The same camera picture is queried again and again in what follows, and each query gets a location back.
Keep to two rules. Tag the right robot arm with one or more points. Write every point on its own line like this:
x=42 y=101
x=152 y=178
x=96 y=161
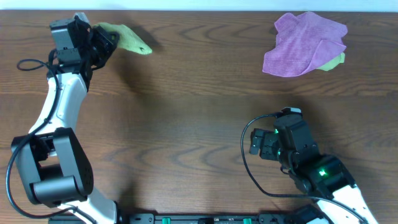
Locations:
x=320 y=177

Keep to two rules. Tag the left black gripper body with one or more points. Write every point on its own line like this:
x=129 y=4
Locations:
x=101 y=44

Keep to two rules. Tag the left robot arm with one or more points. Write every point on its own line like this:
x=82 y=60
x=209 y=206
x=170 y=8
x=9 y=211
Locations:
x=51 y=162

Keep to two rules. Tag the green microfiber cloth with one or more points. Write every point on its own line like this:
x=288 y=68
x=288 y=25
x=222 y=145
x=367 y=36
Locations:
x=128 y=39

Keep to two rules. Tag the purple microfiber cloth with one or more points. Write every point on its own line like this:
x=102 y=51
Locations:
x=303 y=43

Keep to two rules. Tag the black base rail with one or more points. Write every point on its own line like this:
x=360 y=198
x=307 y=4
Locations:
x=148 y=218

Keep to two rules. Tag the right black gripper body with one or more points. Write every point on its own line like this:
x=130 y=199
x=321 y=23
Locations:
x=269 y=150

